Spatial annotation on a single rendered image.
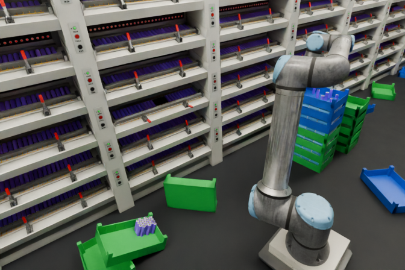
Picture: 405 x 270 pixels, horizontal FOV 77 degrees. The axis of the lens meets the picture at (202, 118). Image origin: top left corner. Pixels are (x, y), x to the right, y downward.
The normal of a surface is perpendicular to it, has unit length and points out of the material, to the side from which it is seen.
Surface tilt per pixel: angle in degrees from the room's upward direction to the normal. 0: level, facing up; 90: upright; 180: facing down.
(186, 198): 90
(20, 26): 107
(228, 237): 0
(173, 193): 90
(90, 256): 0
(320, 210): 5
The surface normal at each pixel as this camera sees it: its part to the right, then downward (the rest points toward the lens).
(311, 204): 0.00, -0.84
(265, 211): -0.48, 0.19
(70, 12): 0.56, 0.38
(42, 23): 0.55, 0.62
